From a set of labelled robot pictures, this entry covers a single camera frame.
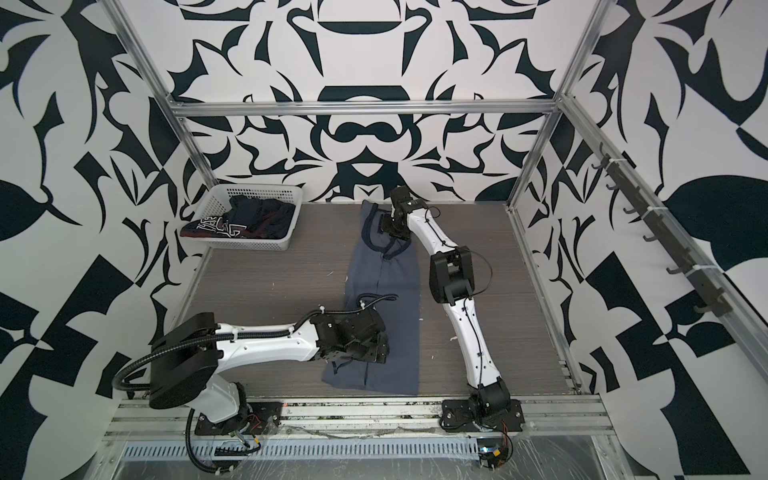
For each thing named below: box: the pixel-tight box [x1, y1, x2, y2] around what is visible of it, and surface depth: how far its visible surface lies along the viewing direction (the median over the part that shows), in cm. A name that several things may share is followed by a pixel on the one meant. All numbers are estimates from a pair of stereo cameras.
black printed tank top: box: [180, 195, 296, 239], surface depth 106 cm
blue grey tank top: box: [322, 200, 420, 396], surface depth 100 cm
